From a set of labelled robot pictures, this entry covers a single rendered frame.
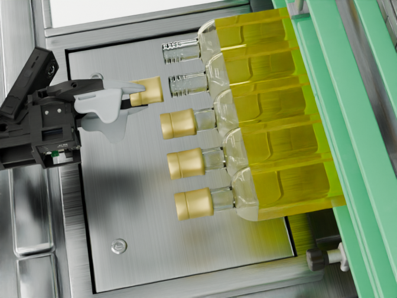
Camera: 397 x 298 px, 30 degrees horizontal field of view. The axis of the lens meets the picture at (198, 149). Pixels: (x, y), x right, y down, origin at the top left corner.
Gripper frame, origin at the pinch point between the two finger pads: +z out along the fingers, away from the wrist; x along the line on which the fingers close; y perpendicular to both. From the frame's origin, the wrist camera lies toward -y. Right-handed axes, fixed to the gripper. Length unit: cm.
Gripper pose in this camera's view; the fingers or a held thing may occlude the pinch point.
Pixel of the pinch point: (136, 93)
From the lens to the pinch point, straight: 99.7
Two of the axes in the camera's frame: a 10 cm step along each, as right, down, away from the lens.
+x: -0.3, -4.4, -9.0
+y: 1.7, 8.8, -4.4
